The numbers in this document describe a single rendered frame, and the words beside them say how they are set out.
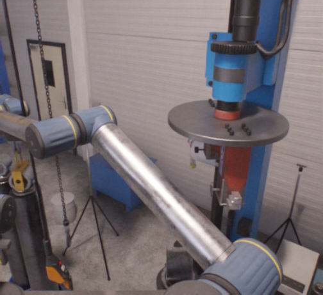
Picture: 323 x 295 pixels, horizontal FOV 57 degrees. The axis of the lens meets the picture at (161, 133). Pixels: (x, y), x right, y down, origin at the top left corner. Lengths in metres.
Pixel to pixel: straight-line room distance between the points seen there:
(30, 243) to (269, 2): 2.26
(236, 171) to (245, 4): 0.72
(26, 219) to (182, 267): 1.33
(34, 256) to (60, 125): 1.58
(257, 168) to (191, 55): 2.19
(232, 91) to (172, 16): 2.68
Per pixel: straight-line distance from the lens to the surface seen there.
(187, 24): 3.84
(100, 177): 4.51
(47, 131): 1.22
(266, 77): 1.70
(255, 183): 2.03
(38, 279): 2.82
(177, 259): 1.48
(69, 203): 4.21
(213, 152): 1.71
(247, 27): 1.45
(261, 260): 1.09
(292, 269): 2.22
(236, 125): 1.39
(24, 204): 2.35
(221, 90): 1.38
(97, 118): 1.32
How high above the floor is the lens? 2.71
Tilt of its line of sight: 23 degrees down
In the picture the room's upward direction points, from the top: 1 degrees clockwise
